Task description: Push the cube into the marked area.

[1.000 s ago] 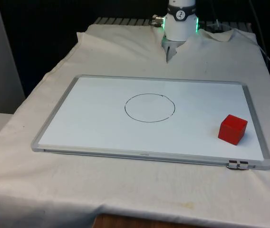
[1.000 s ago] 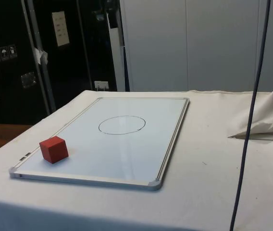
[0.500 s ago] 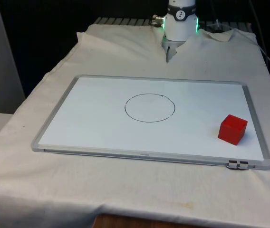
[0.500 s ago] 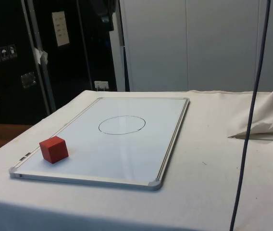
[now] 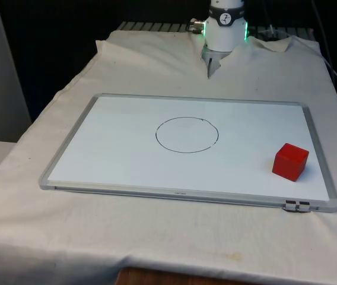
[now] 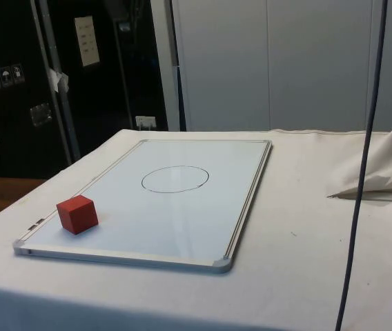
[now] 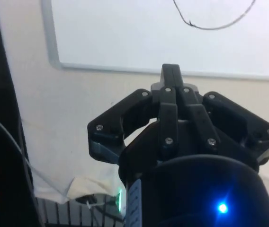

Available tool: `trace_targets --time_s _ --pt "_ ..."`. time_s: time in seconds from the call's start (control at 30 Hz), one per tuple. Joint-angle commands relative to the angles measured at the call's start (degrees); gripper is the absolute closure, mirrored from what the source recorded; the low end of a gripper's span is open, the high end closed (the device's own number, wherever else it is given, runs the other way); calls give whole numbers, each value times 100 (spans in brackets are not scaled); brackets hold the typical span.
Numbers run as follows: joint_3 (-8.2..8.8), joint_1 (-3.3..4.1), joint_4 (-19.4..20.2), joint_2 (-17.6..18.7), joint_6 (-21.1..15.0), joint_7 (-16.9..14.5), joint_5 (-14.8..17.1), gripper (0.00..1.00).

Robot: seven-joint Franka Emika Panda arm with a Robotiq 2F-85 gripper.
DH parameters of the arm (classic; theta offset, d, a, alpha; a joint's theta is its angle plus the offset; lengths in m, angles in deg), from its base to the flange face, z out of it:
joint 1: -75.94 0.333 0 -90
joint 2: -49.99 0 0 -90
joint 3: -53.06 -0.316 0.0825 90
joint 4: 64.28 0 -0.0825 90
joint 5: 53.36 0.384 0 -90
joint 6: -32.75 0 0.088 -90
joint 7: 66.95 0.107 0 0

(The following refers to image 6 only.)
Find red cube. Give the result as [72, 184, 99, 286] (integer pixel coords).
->
[56, 194, 99, 237]

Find black cabinet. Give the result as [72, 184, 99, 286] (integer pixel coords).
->
[0, 0, 170, 180]

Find pale lockers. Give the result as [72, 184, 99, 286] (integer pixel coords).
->
[150, 0, 392, 132]

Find flat whiteboard with silver frame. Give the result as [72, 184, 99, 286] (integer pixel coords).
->
[12, 139, 273, 275]

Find white wall socket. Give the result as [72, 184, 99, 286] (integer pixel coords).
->
[135, 115, 157, 130]

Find black cable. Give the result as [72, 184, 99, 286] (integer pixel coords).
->
[334, 0, 389, 331]

